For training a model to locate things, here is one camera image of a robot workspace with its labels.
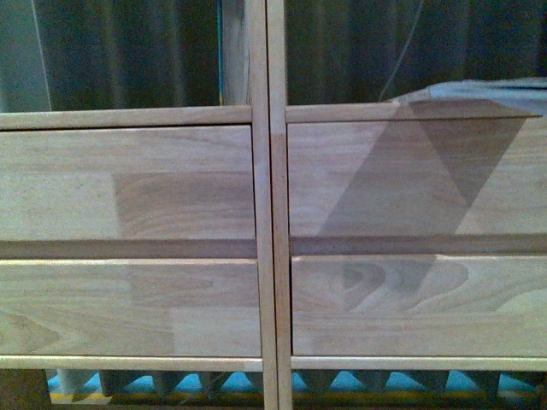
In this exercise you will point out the wooden drawer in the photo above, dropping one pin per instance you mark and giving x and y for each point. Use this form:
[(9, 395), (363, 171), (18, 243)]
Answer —
[(172, 183), (418, 178), (419, 305), (154, 308)]

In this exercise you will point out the upper right wooden drawer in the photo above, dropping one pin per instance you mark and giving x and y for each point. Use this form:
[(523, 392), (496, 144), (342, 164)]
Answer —
[(418, 178)]

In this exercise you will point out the lower left wooden drawer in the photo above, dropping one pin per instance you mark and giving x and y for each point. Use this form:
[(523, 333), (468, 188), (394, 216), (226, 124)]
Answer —
[(154, 308)]

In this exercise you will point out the wooden shelf unit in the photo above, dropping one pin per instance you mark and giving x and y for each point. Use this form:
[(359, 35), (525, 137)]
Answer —
[(287, 247), (23, 376)]

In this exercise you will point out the right wooden shelf unit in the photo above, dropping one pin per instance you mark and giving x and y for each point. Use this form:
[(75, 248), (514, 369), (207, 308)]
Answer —
[(287, 247)]

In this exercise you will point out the lower right wooden drawer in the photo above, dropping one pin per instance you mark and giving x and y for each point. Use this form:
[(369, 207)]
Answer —
[(419, 305)]

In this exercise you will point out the dark green curtain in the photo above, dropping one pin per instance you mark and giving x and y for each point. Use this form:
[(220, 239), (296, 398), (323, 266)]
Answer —
[(91, 55)]

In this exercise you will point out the left wooden shelf unit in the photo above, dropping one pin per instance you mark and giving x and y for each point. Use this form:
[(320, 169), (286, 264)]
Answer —
[(23, 376)]

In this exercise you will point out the upper left wooden drawer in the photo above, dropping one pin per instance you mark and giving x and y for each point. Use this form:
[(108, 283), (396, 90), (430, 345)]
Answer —
[(172, 183)]

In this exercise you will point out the thin teal book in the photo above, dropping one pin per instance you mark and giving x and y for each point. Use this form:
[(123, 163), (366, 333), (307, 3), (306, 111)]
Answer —
[(219, 28)]

